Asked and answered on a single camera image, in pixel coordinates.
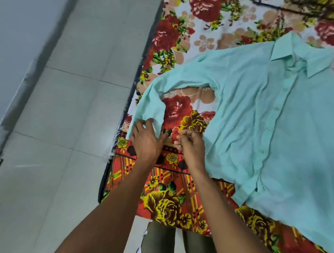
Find person's left hand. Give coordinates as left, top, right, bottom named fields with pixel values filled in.
left=130, top=118, right=169, bottom=165

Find person's right hand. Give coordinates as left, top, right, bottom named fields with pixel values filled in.
left=173, top=129, right=207, bottom=171

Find mint green button shirt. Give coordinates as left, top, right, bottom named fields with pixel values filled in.
left=126, top=32, right=334, bottom=253

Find person's right forearm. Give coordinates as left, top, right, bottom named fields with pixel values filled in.
left=187, top=167, right=264, bottom=253

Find person's left forearm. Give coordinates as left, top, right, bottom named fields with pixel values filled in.
left=55, top=162, right=158, bottom=253

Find red yellow floral bedsheet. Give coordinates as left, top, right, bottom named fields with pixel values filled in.
left=100, top=0, right=334, bottom=253

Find olive trousers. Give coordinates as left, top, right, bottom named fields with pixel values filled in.
left=140, top=221, right=217, bottom=253

